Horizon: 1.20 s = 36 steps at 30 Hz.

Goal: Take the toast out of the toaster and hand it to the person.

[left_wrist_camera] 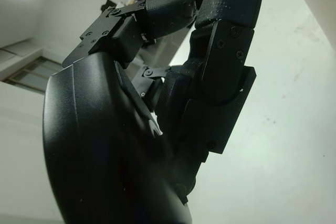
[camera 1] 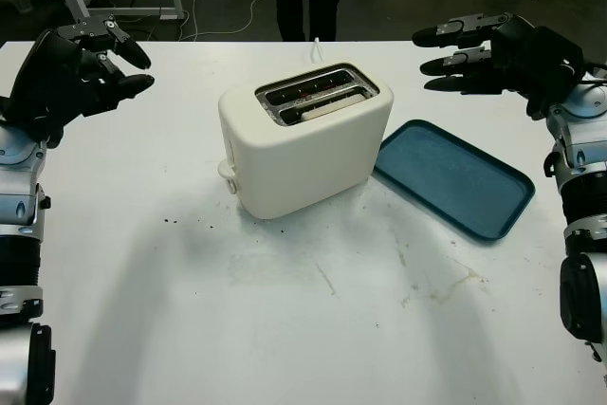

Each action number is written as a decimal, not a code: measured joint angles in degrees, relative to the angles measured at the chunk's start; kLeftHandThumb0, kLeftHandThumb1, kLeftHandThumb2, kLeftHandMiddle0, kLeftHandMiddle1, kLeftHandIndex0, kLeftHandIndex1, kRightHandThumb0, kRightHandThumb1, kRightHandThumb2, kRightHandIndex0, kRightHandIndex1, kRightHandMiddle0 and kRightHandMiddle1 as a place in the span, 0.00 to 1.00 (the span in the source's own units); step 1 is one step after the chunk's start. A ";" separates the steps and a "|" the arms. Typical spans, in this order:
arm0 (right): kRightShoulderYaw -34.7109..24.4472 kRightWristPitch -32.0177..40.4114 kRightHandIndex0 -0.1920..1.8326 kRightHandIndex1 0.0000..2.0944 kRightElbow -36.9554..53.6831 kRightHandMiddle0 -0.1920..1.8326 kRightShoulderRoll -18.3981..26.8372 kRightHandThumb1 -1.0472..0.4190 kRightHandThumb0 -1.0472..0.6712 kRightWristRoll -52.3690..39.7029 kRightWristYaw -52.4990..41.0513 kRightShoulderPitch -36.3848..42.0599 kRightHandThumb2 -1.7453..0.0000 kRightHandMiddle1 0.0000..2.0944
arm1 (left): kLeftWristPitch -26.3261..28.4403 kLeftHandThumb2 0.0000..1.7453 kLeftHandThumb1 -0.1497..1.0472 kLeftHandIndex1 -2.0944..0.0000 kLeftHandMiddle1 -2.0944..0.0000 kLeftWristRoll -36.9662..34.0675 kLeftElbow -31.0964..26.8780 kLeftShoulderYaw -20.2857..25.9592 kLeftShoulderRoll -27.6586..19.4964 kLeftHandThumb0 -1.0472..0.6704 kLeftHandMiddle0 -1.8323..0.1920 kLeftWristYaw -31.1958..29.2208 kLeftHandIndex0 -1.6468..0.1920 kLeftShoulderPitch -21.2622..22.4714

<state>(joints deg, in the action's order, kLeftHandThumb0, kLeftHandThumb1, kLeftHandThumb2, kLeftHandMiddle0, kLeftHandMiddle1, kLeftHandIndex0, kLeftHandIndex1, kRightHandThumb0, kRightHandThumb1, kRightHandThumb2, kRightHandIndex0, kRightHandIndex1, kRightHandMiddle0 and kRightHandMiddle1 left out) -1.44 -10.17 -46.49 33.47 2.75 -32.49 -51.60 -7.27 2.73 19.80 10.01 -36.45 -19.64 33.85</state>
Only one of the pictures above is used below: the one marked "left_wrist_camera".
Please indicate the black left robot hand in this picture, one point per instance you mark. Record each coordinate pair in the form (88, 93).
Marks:
(105, 134)

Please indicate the window with frame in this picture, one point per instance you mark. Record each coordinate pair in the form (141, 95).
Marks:
(31, 74)

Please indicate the black background equipment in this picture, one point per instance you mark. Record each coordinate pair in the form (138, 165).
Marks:
(107, 3)

